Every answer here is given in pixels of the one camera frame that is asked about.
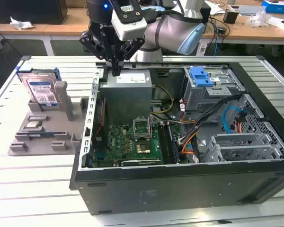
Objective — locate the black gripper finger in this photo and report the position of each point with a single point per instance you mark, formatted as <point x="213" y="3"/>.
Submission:
<point x="92" y="43"/>
<point x="132" y="48"/>

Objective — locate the hard disk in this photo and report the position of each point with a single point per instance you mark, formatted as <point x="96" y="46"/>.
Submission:
<point x="40" y="87"/>

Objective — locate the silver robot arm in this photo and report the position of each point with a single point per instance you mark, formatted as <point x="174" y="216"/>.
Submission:
<point x="165" y="30"/>

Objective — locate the long wooden desk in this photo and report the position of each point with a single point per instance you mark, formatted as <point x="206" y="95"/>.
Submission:
<point x="73" y="26"/>

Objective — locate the grey power supply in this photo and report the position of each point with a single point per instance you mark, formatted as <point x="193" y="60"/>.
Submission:
<point x="125" y="99"/>

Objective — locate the large black box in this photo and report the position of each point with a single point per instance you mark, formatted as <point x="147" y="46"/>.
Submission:
<point x="26" y="11"/>

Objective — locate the crumpled white paper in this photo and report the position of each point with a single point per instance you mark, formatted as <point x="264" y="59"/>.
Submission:
<point x="21" y="23"/>

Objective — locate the blue plastic latch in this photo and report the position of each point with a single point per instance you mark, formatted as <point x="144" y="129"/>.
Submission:
<point x="201" y="78"/>

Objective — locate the small black box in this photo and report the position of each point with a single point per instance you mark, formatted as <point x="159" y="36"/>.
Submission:
<point x="207" y="16"/>

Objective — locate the metal drive cage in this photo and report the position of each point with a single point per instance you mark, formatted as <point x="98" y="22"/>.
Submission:
<point x="203" y="97"/>

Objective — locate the grey parts rack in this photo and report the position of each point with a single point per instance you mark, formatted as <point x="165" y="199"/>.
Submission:
<point x="49" y="127"/>

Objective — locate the green motherboard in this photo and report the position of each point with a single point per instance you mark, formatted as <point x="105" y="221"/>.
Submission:
<point x="118" y="142"/>

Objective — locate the black RAM slot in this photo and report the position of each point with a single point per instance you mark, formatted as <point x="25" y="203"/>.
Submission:
<point x="163" y="142"/>

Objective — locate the silver CPU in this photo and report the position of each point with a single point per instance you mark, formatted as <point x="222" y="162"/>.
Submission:
<point x="34" y="124"/>

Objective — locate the CPU socket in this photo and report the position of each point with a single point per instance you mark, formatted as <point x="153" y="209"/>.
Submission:
<point x="144" y="148"/>

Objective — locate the green installed RAM stick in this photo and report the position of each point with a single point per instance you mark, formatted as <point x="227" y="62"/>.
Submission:
<point x="174" y="142"/>

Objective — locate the black graphics card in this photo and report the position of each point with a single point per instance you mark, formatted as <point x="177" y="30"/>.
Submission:
<point x="142" y="162"/>

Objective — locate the flat grey box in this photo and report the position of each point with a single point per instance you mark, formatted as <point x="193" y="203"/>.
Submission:
<point x="251" y="10"/>

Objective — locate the clear plastic bag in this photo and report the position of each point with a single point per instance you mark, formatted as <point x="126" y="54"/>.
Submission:
<point x="260" y="19"/>

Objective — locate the black PC case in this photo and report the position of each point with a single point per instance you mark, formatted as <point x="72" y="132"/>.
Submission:
<point x="180" y="189"/>

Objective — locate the blue cardboard box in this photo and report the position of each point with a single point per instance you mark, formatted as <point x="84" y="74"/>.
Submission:
<point x="279" y="7"/>

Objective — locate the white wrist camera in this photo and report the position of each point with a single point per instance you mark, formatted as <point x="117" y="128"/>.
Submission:
<point x="132" y="30"/>

